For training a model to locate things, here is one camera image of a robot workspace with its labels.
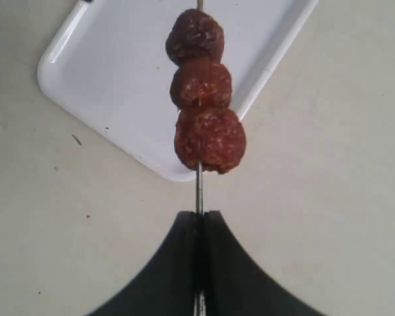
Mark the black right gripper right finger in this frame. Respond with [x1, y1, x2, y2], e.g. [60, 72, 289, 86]
[203, 211, 321, 316]

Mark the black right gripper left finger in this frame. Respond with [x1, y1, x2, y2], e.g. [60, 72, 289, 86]
[90, 211, 196, 316]

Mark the thin metal skewer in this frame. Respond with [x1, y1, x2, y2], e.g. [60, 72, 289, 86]
[192, 0, 207, 316]

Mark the dark red round fruit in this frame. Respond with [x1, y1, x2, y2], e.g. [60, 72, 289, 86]
[174, 107, 247, 174]
[165, 9, 224, 66]
[170, 58, 232, 110]

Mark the white rectangular plastic tray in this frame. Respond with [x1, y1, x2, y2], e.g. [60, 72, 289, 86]
[37, 0, 317, 182]

